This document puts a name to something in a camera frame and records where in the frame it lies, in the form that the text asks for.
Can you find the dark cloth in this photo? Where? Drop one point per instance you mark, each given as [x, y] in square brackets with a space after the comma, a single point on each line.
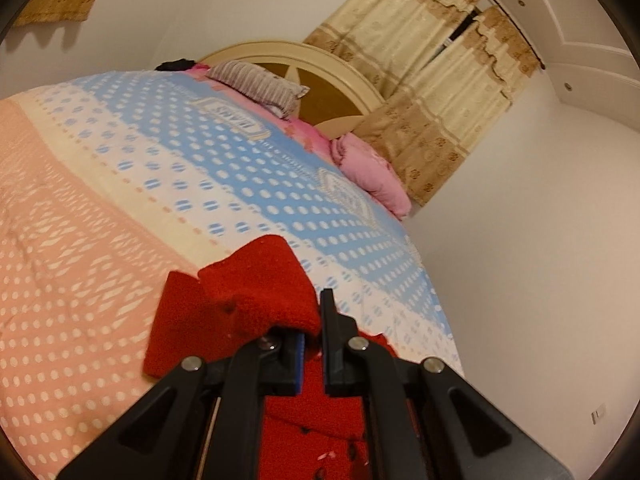
[175, 65]

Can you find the cream and brown headboard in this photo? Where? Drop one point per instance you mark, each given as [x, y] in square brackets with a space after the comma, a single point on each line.
[320, 72]

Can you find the folded pink quilt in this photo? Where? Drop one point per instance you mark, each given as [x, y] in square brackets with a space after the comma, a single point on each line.
[372, 170]

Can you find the dotted pink and blue bedspread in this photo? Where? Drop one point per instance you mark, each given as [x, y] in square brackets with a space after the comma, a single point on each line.
[150, 200]

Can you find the striped pillow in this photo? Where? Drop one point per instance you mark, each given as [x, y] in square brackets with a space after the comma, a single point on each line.
[255, 82]

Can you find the beige patterned curtain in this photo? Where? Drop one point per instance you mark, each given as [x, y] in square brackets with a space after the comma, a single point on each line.
[400, 15]
[465, 110]

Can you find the white wall outlet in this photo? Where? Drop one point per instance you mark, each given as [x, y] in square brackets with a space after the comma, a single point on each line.
[598, 414]

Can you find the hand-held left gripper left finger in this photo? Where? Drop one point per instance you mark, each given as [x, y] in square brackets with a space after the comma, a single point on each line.
[299, 361]

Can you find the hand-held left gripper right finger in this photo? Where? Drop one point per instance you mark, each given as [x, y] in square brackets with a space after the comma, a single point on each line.
[327, 360]

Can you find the red knitted sweater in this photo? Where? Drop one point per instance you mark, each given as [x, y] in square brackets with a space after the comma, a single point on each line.
[255, 290]

